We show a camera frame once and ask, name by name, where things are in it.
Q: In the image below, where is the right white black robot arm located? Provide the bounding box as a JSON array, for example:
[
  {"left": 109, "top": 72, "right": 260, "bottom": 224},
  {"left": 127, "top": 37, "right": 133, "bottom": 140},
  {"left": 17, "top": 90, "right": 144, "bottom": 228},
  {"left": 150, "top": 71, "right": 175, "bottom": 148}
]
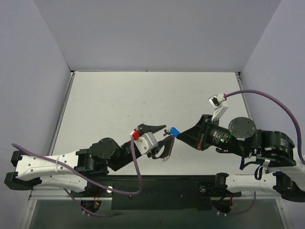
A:
[{"left": 174, "top": 114, "right": 305, "bottom": 202}]

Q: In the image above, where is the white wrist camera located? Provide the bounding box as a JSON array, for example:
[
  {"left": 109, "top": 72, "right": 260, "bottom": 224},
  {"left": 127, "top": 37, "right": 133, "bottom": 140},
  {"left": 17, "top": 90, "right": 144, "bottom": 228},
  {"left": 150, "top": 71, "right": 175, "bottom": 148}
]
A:
[
  {"left": 130, "top": 130, "right": 158, "bottom": 155},
  {"left": 208, "top": 94, "right": 228, "bottom": 121}
]

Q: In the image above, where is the blue capped silver key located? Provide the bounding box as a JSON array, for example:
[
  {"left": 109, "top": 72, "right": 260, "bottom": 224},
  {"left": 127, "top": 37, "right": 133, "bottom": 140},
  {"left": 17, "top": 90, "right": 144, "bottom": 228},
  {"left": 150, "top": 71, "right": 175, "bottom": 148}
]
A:
[{"left": 163, "top": 127, "right": 180, "bottom": 138}]

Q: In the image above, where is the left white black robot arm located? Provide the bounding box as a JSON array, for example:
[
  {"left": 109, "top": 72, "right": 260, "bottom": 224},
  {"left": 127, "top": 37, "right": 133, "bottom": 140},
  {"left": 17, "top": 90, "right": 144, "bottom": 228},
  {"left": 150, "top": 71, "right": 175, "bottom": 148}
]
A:
[{"left": 4, "top": 124, "right": 176, "bottom": 197}]

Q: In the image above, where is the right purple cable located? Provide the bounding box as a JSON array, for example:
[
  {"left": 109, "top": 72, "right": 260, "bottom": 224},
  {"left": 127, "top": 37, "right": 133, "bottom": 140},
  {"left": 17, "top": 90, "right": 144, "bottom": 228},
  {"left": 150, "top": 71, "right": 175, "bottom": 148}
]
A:
[{"left": 212, "top": 89, "right": 305, "bottom": 217}]

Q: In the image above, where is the silver bottle opener keychain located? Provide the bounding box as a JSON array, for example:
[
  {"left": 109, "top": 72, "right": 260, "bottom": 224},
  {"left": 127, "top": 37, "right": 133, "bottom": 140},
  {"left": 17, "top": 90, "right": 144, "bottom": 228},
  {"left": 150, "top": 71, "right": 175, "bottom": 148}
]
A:
[{"left": 157, "top": 135, "right": 175, "bottom": 161}]

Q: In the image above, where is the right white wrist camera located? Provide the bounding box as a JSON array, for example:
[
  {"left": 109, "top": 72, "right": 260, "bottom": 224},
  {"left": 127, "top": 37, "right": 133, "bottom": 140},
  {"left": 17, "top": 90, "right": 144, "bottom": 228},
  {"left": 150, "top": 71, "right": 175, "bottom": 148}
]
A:
[{"left": 208, "top": 94, "right": 228, "bottom": 121}]

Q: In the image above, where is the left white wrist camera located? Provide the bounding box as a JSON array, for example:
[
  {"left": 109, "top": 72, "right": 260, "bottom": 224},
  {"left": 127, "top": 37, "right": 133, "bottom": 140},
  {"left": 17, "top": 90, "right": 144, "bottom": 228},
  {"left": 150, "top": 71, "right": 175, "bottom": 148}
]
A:
[{"left": 130, "top": 130, "right": 158, "bottom": 155}]

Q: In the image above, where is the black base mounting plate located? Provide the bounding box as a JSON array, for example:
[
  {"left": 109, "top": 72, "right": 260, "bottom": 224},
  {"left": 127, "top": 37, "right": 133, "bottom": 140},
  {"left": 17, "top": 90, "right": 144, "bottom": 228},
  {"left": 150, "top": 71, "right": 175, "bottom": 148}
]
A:
[{"left": 72, "top": 175, "right": 242, "bottom": 210}]

